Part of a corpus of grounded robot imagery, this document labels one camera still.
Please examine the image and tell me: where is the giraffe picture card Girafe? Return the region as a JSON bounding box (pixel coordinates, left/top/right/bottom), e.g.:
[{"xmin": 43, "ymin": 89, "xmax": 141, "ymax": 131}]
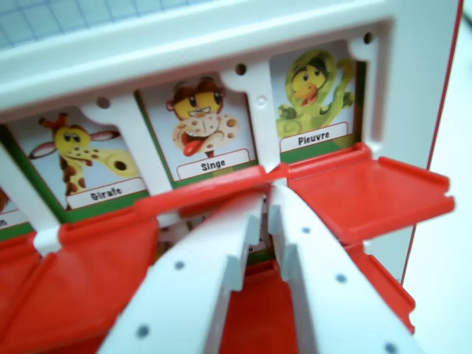
[{"xmin": 1, "ymin": 112, "xmax": 150, "ymax": 224}]

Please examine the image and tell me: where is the red flap below octopus card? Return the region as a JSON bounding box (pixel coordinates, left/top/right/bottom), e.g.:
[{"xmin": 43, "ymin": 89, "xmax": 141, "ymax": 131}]
[{"xmin": 286, "ymin": 142, "xmax": 457, "ymax": 245}]

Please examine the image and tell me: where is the red flap below lion card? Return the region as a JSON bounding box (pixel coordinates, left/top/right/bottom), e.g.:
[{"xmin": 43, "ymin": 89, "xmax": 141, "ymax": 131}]
[{"xmin": 0, "ymin": 232, "xmax": 47, "ymax": 333}]

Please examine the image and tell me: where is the red flap below giraffe card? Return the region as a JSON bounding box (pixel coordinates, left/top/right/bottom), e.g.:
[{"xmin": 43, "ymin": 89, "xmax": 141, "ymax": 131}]
[{"xmin": 0, "ymin": 206, "xmax": 161, "ymax": 354}]

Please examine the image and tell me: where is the red flap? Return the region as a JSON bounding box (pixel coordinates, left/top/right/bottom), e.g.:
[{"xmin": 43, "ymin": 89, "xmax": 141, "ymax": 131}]
[
  {"xmin": 134, "ymin": 162, "xmax": 291, "ymax": 219},
  {"xmin": 219, "ymin": 257, "xmax": 300, "ymax": 354},
  {"xmin": 286, "ymin": 142, "xmax": 457, "ymax": 245},
  {"xmin": 0, "ymin": 206, "xmax": 161, "ymax": 354},
  {"xmin": 344, "ymin": 241, "xmax": 417, "ymax": 335},
  {"xmin": 0, "ymin": 232, "xmax": 47, "ymax": 333}
]

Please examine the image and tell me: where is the monkey picture card Singe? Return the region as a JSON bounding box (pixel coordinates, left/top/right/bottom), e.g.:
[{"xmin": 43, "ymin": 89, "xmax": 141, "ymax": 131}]
[{"xmin": 134, "ymin": 75, "xmax": 261, "ymax": 182}]

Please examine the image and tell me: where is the red and white game board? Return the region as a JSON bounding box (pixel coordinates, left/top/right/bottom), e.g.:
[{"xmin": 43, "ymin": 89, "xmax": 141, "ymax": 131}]
[{"xmin": 0, "ymin": 0, "xmax": 466, "ymax": 354}]

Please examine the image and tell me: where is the octopus picture card Pieuvre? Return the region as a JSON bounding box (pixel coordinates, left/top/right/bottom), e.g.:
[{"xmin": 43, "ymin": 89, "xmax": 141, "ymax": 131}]
[{"xmin": 268, "ymin": 47, "xmax": 367, "ymax": 164}]

